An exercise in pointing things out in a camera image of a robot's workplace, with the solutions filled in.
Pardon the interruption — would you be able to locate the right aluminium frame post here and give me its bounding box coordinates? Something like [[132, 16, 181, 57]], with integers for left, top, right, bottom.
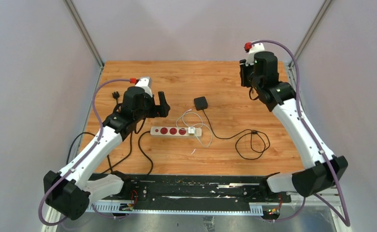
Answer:
[[294, 0, 334, 60]]

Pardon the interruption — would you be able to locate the large black power adapter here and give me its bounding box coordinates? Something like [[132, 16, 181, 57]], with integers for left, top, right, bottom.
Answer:
[[193, 96, 208, 111]]

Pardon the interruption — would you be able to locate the white red power strip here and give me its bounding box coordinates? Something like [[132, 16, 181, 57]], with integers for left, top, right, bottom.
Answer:
[[149, 126, 203, 138]]

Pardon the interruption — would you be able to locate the black power strip cord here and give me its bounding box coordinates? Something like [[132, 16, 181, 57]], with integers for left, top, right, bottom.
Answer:
[[66, 99, 154, 176]]

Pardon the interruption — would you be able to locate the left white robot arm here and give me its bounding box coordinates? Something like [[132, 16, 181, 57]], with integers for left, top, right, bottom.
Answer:
[[38, 86, 170, 220]]

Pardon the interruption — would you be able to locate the white USB charger with cable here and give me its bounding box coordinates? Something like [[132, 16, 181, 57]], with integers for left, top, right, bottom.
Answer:
[[175, 109, 213, 148]]

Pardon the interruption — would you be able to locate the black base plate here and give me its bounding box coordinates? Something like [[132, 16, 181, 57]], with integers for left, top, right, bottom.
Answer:
[[94, 174, 300, 212]]

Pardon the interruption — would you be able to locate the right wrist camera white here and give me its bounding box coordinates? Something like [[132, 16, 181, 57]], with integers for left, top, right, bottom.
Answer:
[[244, 42, 265, 66]]

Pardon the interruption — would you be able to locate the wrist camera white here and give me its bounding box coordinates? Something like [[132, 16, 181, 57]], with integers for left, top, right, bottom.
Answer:
[[135, 76, 153, 97], [244, 42, 265, 66]]

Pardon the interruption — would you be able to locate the aluminium frame post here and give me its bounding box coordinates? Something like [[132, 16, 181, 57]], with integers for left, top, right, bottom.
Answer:
[[294, 0, 334, 60], [63, 0, 104, 70]]

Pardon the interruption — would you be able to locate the left aluminium frame post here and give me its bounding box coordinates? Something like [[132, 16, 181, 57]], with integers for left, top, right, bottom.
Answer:
[[63, 0, 104, 70]]

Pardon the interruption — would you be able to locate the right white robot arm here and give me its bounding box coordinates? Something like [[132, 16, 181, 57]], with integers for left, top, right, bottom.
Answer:
[[239, 51, 348, 202]]

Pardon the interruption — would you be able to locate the black power strip plug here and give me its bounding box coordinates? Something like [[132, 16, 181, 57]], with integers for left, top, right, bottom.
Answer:
[[112, 91, 120, 99]]

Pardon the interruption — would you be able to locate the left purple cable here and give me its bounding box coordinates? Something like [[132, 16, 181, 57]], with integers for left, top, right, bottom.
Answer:
[[38, 78, 131, 226]]

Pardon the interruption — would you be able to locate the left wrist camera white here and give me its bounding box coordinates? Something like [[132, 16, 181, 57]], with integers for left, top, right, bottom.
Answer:
[[135, 76, 153, 97]]

